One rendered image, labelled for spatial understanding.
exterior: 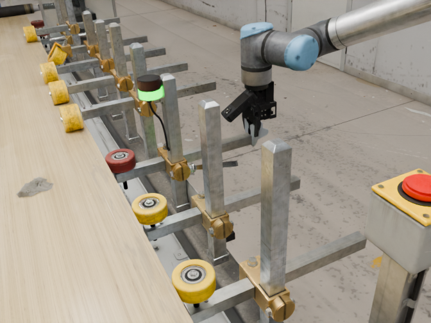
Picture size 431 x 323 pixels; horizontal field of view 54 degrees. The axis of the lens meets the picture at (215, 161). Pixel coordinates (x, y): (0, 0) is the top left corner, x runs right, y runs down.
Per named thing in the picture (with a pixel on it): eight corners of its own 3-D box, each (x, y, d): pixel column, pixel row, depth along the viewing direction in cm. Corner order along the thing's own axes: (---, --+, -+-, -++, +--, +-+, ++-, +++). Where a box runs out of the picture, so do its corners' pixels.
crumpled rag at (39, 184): (47, 175, 109) (45, 168, 108) (56, 187, 104) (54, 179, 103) (12, 189, 104) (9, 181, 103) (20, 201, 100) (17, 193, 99)
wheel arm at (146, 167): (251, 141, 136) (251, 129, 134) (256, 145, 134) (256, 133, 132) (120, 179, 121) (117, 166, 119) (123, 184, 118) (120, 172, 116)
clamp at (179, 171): (174, 157, 130) (172, 143, 127) (191, 179, 119) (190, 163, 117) (156, 163, 128) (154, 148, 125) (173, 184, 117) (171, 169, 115)
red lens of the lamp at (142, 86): (156, 81, 109) (156, 72, 108) (165, 88, 105) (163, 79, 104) (135, 85, 107) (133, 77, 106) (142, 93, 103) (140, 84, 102)
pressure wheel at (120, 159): (135, 177, 126) (129, 144, 120) (143, 191, 119) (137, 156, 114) (108, 185, 123) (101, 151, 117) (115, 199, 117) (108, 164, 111)
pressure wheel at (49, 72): (59, 78, 167) (58, 82, 174) (53, 59, 166) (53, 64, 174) (43, 81, 165) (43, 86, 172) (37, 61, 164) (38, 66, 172)
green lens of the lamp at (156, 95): (158, 90, 111) (156, 82, 110) (165, 97, 106) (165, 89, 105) (136, 94, 109) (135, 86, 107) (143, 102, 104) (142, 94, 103)
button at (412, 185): (419, 182, 45) (422, 168, 44) (452, 201, 42) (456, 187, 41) (391, 193, 43) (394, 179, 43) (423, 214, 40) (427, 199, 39)
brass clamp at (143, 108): (145, 100, 144) (143, 86, 142) (159, 115, 134) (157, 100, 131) (128, 104, 142) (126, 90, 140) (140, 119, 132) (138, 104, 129)
